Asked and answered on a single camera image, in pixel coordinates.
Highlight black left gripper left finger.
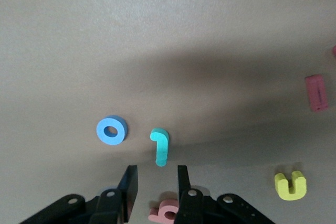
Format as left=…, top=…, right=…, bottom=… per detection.
left=89, top=165, right=139, bottom=224

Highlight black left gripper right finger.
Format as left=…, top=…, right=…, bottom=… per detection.
left=174, top=165, right=211, bottom=224

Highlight pink foam letter b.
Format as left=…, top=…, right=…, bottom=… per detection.
left=148, top=199, right=181, bottom=224

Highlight teal foam letter l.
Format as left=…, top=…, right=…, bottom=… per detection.
left=150, top=127, right=170, bottom=167

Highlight blue foam letter o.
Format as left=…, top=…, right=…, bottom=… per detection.
left=96, top=115, right=129, bottom=146

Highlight yellow foam letter n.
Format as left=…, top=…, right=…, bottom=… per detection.
left=274, top=170, right=307, bottom=200

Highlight red foam letter i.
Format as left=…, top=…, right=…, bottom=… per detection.
left=304, top=74, right=329, bottom=113

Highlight brown table cover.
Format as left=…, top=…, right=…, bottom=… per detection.
left=0, top=0, right=336, bottom=224

